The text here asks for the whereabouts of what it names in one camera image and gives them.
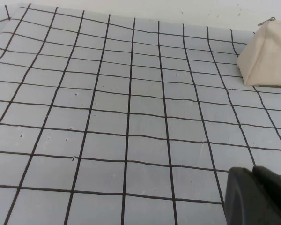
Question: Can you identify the grey black-grid tablecloth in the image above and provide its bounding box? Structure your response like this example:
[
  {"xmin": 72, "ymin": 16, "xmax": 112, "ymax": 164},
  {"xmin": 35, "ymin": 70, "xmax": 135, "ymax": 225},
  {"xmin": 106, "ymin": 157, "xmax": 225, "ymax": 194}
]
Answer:
[{"xmin": 0, "ymin": 3, "xmax": 281, "ymax": 225}]

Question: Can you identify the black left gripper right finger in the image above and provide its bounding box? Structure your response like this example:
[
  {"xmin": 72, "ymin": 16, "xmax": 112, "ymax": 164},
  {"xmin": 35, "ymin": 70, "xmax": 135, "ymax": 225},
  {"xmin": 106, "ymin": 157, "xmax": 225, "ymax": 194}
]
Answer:
[{"xmin": 252, "ymin": 165, "xmax": 281, "ymax": 225}]

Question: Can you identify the cream canvas pencil case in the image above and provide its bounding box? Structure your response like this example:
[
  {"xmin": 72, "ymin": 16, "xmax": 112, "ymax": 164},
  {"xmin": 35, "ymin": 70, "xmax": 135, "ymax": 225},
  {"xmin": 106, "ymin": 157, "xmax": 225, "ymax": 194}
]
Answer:
[{"xmin": 236, "ymin": 16, "xmax": 281, "ymax": 89}]

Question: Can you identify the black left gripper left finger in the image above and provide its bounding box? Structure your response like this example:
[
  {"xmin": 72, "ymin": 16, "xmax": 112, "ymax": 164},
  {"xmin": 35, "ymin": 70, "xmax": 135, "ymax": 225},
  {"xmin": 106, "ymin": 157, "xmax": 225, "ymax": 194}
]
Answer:
[{"xmin": 224, "ymin": 166, "xmax": 266, "ymax": 225}]

